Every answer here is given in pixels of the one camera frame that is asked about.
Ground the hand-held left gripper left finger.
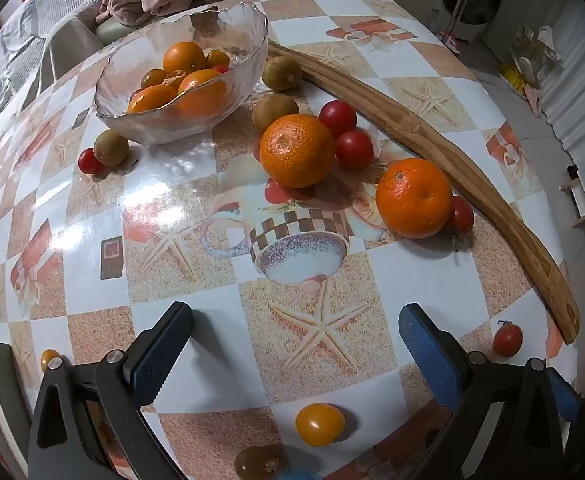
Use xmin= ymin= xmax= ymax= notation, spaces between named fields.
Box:
xmin=27 ymin=301 xmax=194 ymax=480

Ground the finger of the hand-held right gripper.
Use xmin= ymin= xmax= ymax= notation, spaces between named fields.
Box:
xmin=546 ymin=367 xmax=583 ymax=418

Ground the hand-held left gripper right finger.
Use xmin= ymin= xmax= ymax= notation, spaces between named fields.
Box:
xmin=399 ymin=302 xmax=566 ymax=480

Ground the small brown round fruit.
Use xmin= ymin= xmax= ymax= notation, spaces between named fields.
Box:
xmin=252 ymin=93 xmax=300 ymax=134
xmin=140 ymin=68 xmax=168 ymax=90
xmin=261 ymin=56 xmax=303 ymax=92
xmin=93 ymin=129 xmax=130 ymax=166
xmin=233 ymin=444 xmax=289 ymax=480

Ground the grey tray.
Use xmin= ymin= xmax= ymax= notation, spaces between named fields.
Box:
xmin=0 ymin=332 xmax=29 ymax=480

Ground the checkered plastic tablecloth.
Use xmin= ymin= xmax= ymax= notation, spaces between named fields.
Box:
xmin=0 ymin=0 xmax=585 ymax=480

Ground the large orange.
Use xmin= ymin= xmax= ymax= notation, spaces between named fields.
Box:
xmin=259 ymin=114 xmax=336 ymax=190
xmin=375 ymin=158 xmax=453 ymax=240

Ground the long wooden strip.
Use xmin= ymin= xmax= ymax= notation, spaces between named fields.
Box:
xmin=266 ymin=40 xmax=581 ymax=346

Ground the clear glass bowl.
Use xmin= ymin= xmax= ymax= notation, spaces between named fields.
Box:
xmin=95 ymin=2 xmax=269 ymax=146

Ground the yellow bag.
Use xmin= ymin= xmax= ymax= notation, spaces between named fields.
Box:
xmin=499 ymin=62 xmax=529 ymax=95

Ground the pile of white bags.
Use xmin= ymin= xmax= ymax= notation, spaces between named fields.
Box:
xmin=509 ymin=24 xmax=565 ymax=117

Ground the olive sofa cushion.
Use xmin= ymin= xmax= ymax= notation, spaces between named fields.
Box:
xmin=42 ymin=12 xmax=140 ymax=63

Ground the white grey bedding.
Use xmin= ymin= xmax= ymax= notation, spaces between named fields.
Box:
xmin=0 ymin=0 xmax=110 ymax=128

